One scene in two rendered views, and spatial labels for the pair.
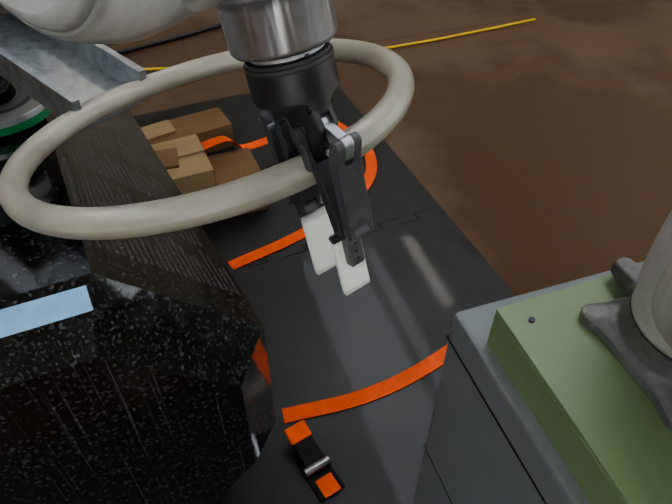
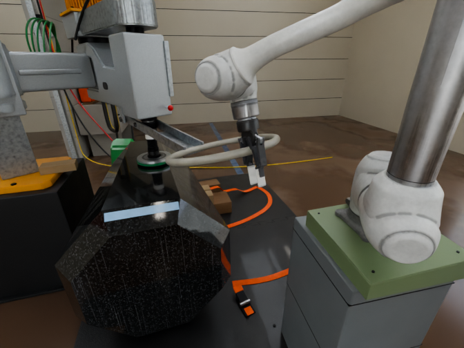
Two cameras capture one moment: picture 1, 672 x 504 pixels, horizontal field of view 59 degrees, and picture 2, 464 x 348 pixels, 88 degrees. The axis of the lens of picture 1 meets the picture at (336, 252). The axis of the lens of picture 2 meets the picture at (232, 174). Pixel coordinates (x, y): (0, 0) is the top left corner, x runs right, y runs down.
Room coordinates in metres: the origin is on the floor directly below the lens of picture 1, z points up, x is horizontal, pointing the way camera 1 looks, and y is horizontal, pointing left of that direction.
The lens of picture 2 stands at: (-0.36, -0.01, 1.42)
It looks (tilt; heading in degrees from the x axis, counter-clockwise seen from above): 25 degrees down; 7
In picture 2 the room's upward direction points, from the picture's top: 1 degrees counter-clockwise
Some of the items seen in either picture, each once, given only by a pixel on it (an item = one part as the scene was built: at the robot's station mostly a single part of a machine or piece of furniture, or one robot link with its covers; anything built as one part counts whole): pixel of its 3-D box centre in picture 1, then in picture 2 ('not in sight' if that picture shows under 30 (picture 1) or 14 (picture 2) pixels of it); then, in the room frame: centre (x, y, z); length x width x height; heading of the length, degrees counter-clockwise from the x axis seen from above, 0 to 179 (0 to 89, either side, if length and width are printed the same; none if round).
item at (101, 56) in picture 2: not in sight; (118, 80); (1.29, 0.96, 1.32); 0.74 x 0.23 x 0.49; 51
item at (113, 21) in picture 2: not in sight; (108, 25); (1.26, 0.94, 1.63); 0.96 x 0.25 x 0.17; 51
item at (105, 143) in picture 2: not in sight; (110, 123); (3.77, 2.73, 0.43); 1.30 x 0.62 x 0.86; 19
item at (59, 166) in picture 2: not in sight; (59, 166); (0.98, 1.31, 0.81); 0.20 x 0.10 x 0.05; 121
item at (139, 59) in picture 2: not in sight; (136, 79); (1.09, 0.73, 1.34); 0.36 x 0.22 x 0.45; 51
